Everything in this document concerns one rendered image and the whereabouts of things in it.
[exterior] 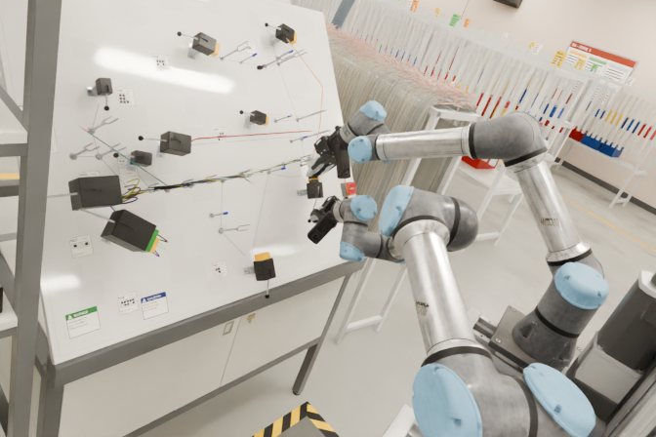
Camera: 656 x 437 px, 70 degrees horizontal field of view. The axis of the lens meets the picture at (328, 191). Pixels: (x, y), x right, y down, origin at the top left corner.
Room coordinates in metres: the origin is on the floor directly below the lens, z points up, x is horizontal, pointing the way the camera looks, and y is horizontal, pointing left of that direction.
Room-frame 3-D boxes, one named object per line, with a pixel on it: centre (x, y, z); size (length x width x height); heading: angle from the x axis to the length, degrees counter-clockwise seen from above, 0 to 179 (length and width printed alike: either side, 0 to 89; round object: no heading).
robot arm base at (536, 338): (1.04, -0.66, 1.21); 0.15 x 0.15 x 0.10
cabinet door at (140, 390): (1.02, 0.30, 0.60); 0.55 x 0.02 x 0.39; 144
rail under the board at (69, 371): (1.23, 0.12, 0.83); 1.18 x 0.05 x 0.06; 144
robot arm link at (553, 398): (0.59, -0.44, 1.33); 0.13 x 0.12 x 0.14; 106
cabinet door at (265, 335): (1.46, -0.03, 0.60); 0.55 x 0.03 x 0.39; 144
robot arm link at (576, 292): (1.05, -0.66, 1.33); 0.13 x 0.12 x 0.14; 154
